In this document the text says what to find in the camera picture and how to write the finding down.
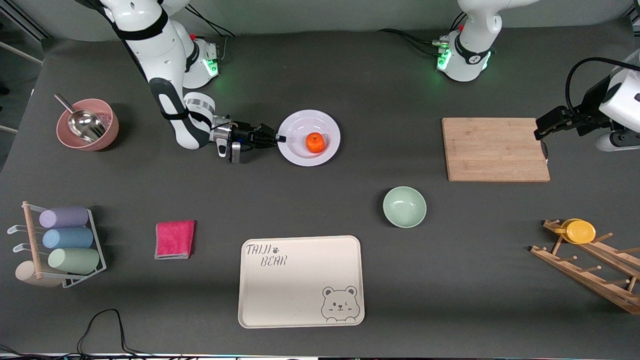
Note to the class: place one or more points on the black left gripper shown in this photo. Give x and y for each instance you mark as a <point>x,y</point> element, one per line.
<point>589,122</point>

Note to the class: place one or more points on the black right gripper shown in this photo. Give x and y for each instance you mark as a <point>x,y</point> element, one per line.
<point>245,135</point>

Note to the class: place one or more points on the white round plate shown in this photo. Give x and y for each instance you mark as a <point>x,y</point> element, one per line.
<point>300,156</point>

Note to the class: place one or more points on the orange fruit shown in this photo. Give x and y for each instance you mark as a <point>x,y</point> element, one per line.
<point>315,143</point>

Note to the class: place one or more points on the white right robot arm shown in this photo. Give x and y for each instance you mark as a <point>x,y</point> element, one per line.
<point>150,40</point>

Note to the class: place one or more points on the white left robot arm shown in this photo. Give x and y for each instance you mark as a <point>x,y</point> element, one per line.
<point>470,55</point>

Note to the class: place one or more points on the wooden cutting board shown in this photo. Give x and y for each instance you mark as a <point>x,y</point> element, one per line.
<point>495,150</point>

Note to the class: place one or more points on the dark grey table mat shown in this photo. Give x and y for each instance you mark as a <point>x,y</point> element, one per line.
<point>225,200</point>

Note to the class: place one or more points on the yellow cup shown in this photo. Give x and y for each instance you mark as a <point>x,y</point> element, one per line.
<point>580,232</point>

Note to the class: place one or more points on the pink folded cloth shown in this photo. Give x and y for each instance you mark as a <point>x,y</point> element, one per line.
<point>174,240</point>

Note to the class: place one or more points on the pale green bowl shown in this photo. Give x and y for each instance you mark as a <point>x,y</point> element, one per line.
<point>404,207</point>

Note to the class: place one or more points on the pink bowl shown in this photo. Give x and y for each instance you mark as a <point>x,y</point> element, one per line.
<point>112,125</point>

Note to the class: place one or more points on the beige bear print tray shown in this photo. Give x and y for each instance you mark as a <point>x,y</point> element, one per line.
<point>290,295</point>

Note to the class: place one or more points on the metal scoop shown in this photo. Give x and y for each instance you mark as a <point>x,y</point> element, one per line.
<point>82,122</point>

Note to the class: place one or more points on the wooden peg dish rack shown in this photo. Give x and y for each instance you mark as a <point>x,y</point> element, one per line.
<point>627,301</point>

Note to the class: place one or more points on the purple cup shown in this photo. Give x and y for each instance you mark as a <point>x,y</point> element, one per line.
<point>64,217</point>

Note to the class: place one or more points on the blue cup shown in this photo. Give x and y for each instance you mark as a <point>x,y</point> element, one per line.
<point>67,238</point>

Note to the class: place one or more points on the green cup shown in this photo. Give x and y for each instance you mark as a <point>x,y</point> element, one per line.
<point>74,261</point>

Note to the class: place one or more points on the beige cup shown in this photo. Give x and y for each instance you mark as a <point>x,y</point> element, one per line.
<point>25,272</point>

